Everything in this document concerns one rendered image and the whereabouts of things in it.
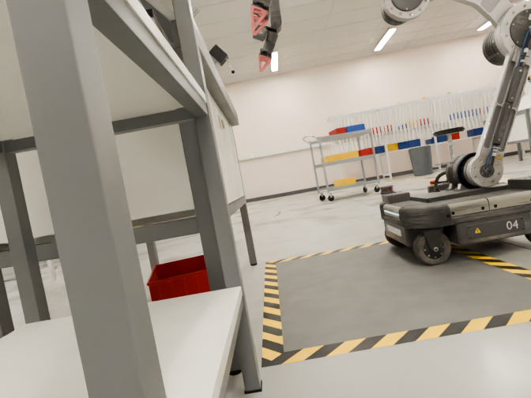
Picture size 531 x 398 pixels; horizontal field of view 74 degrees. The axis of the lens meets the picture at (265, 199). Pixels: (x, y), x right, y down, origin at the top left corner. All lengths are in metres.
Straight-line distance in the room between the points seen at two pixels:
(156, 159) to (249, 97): 9.20
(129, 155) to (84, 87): 0.67
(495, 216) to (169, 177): 1.24
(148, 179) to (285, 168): 8.93
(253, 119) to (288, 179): 1.90
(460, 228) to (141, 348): 1.42
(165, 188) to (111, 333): 0.66
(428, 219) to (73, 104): 1.40
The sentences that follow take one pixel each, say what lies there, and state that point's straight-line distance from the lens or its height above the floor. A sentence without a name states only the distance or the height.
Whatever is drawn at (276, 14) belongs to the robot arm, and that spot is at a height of 1.30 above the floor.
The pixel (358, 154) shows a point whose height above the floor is 0.63.
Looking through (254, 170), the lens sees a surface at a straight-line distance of 9.78.
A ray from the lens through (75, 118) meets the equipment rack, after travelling 0.24.
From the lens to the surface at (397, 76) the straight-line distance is 10.61.
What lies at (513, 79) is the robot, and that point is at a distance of 1.85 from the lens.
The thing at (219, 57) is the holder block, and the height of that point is 0.97.
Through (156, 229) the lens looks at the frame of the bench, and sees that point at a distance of 0.89.
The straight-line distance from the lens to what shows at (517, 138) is 7.29.
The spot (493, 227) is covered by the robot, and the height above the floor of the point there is 0.13.
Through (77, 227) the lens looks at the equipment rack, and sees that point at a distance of 0.24.
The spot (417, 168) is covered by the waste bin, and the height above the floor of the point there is 0.17.
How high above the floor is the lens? 0.45
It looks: 3 degrees down
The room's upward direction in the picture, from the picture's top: 10 degrees counter-clockwise
